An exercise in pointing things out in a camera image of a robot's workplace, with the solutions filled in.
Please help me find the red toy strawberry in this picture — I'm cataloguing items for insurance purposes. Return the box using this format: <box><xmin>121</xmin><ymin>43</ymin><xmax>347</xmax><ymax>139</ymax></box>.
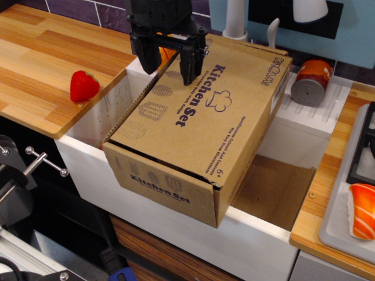
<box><xmin>70</xmin><ymin>70</ymin><xmax>100</xmax><ymax>102</ymax></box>

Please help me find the brown cardboard kitchen set box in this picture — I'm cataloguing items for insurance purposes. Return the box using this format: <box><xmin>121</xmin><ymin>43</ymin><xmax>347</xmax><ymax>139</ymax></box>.
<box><xmin>103</xmin><ymin>35</ymin><xmax>292</xmax><ymax>228</ymax></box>

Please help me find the orange toy can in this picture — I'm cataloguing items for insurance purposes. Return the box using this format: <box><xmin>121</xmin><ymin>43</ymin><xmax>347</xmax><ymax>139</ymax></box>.
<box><xmin>291</xmin><ymin>57</ymin><xmax>334</xmax><ymax>108</ymax></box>

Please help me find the black stove grate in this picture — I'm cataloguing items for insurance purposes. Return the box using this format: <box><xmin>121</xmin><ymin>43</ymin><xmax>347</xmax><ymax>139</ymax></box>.
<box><xmin>347</xmin><ymin>101</ymin><xmax>374</xmax><ymax>185</ymax></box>

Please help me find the grey stove tray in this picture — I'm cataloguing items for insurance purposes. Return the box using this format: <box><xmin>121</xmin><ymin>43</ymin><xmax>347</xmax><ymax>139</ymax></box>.
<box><xmin>318</xmin><ymin>104</ymin><xmax>375</xmax><ymax>260</ymax></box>

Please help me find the white lamp shade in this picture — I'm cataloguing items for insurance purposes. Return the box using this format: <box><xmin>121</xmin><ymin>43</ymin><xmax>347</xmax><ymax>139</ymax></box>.
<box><xmin>292</xmin><ymin>0</ymin><xmax>329</xmax><ymax>23</ymax></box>

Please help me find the black metal clamp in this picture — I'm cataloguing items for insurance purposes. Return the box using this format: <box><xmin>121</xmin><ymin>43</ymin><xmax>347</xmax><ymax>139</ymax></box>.
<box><xmin>1</xmin><ymin>135</ymin><xmax>69</xmax><ymax>228</ymax></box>

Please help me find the grey toy faucet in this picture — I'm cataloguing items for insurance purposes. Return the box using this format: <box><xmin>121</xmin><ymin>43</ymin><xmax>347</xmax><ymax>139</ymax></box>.
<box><xmin>222</xmin><ymin>0</ymin><xmax>280</xmax><ymax>49</ymax></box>

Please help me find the salmon sushi toy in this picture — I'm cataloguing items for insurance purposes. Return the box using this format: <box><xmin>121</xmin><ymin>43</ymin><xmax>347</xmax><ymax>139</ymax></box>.
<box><xmin>347</xmin><ymin>183</ymin><xmax>374</xmax><ymax>241</ymax></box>

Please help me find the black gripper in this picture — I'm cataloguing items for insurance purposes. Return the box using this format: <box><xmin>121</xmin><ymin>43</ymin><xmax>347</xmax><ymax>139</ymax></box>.
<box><xmin>127</xmin><ymin>1</ymin><xmax>208</xmax><ymax>85</ymax></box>

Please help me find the orange toy pumpkin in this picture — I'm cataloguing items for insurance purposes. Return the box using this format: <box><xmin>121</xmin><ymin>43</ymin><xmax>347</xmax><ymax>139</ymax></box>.
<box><xmin>158</xmin><ymin>47</ymin><xmax>176</xmax><ymax>70</ymax></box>

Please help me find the white toy sink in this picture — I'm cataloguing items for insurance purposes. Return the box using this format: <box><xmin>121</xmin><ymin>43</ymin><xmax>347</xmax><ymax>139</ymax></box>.
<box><xmin>54</xmin><ymin>36</ymin><xmax>354</xmax><ymax>281</ymax></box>

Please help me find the blue handle tool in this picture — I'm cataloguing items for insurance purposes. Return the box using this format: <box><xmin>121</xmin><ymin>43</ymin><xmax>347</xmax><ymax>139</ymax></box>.
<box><xmin>108</xmin><ymin>267</ymin><xmax>138</xmax><ymax>281</ymax></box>

